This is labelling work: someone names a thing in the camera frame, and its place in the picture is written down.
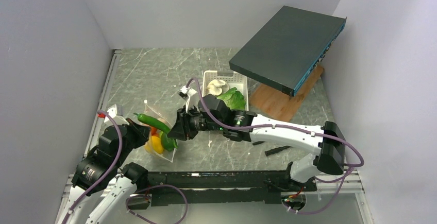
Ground wooden cutting board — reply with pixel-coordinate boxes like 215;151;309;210
249;66;324;122

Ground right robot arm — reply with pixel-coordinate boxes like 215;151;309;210
167;95;345;191

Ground yellow lemon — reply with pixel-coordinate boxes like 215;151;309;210
145;136;164;154

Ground white garlic cluster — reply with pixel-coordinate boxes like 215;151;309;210
206;79;230;96

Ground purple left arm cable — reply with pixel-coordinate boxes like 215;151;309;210
61;110;189;224

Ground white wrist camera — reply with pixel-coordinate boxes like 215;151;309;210
179;85;199;113
97;104;129;126

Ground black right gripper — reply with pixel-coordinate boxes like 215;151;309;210
167;104;224;141

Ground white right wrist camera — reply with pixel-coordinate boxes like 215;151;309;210
179;85;199;113

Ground polka dot zip top bag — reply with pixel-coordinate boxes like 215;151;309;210
143;99;177;163

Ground dark network switch box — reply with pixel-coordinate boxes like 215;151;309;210
229;6;347;97

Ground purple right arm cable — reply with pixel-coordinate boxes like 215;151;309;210
186;77;365;216

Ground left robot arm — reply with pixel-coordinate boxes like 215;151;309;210
58;119;151;223

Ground dark green cucumber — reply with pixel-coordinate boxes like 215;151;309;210
134;113;171;134

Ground aluminium frame profile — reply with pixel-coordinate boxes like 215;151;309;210
55;49;123;223

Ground orange tangerine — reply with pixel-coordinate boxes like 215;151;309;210
150;127;158;136

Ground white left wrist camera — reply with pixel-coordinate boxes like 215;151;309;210
97;104;129;126

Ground black hammer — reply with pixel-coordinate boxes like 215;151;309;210
264;146;291;157

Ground white perforated plastic basket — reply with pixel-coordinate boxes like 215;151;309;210
201;70;249;111

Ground green white cabbage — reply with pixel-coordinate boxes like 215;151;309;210
217;87;246;110

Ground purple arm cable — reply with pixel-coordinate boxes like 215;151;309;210
186;77;365;216
61;110;189;224

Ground orange handled pliers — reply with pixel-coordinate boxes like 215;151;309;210
252;141;265;146

